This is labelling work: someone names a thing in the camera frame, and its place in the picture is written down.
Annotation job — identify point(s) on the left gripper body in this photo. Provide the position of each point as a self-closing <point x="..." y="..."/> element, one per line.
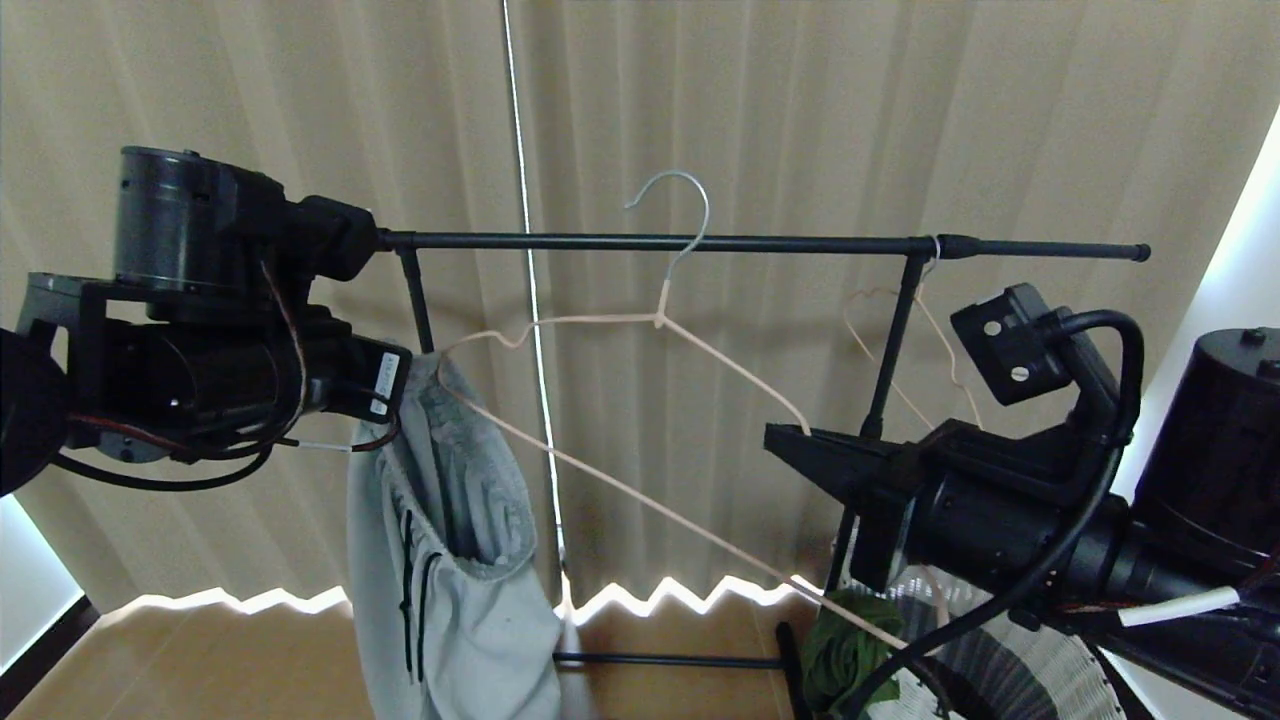
<point x="200" y="380"/>

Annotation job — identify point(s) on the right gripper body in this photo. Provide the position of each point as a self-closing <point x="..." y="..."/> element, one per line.
<point x="980" y="520"/>

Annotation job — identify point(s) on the pale grey shorts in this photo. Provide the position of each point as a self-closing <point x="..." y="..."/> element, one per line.
<point x="480" y="620"/>

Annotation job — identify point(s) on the pink clothes hanger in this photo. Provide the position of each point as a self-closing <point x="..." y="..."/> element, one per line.
<point x="937" y="340"/>
<point x="664" y="305"/>

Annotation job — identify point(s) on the white laundry basket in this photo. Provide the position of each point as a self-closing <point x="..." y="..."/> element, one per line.
<point x="1040" y="680"/>

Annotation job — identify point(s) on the black clothes rack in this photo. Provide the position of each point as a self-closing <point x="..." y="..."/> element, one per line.
<point x="600" y="241"/>

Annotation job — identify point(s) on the green garment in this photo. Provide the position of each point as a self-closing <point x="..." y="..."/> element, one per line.
<point x="850" y="650"/>

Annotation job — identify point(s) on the beige curtain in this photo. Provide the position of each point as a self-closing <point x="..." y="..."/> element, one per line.
<point x="800" y="120"/>

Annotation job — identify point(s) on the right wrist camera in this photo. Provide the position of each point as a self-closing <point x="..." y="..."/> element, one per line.
<point x="1010" y="340"/>

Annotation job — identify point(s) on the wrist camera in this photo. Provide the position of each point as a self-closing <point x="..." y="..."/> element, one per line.
<point x="1010" y="340"/>
<point x="335" y="240"/>

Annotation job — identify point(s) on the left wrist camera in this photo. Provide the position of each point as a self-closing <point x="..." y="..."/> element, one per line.
<point x="335" y="240"/>

